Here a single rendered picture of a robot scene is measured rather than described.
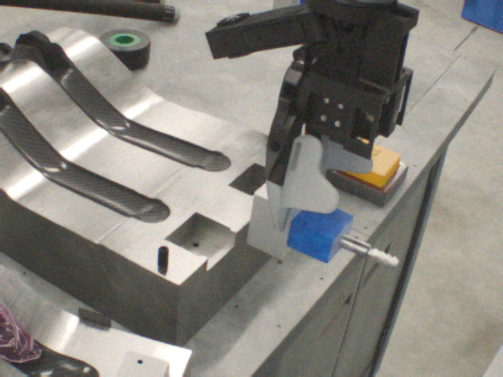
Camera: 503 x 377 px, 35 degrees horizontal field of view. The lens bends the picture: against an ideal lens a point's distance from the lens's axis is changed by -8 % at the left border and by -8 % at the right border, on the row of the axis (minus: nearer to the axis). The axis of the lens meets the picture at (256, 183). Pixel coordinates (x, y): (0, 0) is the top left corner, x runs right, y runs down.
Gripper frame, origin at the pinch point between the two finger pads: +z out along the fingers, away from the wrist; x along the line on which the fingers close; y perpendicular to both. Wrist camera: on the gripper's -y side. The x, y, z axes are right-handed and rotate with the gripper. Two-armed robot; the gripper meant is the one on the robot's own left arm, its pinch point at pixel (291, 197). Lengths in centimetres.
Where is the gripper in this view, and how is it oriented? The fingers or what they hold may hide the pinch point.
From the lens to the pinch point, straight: 72.5
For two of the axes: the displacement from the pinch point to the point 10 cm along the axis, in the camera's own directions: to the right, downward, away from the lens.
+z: -1.2, 8.2, 5.6
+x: 5.0, -4.3, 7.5
